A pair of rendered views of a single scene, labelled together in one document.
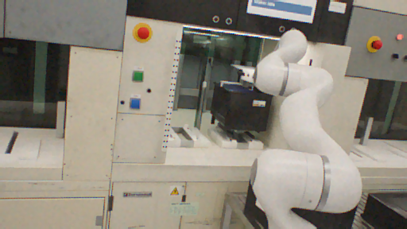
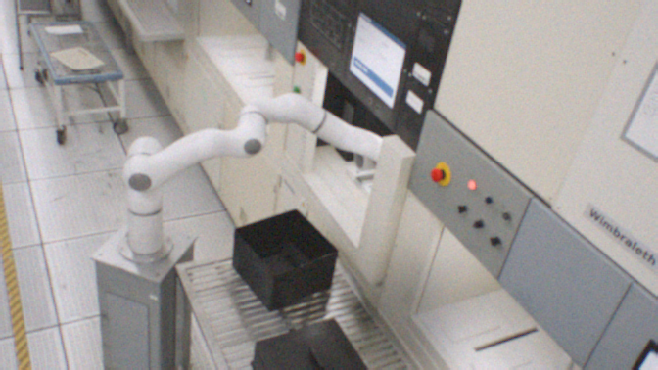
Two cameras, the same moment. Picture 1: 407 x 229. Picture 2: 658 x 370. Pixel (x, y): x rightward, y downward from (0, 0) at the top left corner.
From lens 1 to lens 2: 2.50 m
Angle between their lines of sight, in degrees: 72
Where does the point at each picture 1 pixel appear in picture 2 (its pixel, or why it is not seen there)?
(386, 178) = not seen: outside the picture
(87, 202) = (272, 169)
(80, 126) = not seen: hidden behind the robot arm
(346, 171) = (130, 162)
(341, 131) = (406, 263)
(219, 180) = (323, 220)
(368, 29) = (439, 150)
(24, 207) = not seen: hidden behind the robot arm
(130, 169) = (288, 163)
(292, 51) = (263, 107)
